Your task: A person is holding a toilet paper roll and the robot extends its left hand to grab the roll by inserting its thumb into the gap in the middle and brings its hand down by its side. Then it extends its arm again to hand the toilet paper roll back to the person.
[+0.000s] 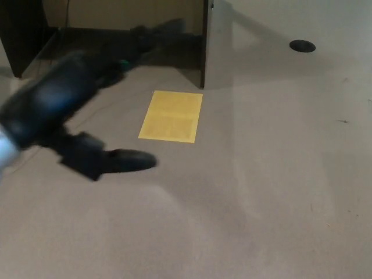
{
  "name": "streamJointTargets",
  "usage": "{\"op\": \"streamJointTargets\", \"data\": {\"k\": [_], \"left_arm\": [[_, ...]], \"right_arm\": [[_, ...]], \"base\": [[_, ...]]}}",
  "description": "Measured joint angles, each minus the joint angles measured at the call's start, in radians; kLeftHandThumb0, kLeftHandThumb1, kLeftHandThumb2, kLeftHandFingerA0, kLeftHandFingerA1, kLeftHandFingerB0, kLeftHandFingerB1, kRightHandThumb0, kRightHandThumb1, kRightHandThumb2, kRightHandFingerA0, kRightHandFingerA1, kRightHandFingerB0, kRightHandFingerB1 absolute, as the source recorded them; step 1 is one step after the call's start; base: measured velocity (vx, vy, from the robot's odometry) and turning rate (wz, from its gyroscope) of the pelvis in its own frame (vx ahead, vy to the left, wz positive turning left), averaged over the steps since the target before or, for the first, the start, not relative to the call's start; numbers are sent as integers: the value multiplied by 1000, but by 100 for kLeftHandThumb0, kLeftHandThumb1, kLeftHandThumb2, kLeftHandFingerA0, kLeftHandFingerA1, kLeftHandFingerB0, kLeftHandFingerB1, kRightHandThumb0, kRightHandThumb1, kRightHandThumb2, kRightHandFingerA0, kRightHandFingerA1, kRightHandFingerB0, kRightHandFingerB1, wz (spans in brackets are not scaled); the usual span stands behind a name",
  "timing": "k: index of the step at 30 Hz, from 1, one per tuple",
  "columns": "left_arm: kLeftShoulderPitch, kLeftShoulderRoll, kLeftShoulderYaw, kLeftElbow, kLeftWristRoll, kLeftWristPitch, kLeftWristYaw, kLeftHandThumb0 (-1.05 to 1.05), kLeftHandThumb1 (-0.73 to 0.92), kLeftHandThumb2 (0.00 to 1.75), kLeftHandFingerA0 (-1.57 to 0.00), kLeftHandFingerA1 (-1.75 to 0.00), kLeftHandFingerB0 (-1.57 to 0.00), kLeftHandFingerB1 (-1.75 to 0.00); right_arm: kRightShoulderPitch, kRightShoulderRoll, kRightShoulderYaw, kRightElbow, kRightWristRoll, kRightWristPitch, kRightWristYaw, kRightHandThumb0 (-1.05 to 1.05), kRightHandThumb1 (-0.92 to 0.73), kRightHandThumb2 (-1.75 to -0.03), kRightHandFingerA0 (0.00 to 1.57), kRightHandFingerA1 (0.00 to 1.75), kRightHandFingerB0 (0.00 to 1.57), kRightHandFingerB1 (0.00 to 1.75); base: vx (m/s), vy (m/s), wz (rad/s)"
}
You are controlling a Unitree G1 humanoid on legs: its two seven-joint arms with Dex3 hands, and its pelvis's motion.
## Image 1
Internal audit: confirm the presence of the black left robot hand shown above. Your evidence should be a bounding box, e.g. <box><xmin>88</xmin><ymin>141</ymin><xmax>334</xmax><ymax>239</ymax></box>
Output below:
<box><xmin>0</xmin><ymin>18</ymin><xmax>187</xmax><ymax>182</ymax></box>

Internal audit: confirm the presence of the yellow paper sheet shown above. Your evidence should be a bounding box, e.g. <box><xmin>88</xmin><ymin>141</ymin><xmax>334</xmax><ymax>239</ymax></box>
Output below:
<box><xmin>138</xmin><ymin>90</ymin><xmax>204</xmax><ymax>144</ymax></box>

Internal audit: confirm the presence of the black round floor cover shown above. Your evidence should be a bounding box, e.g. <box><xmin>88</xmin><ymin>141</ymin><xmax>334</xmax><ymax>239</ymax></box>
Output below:
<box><xmin>289</xmin><ymin>40</ymin><xmax>316</xmax><ymax>53</ymax></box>

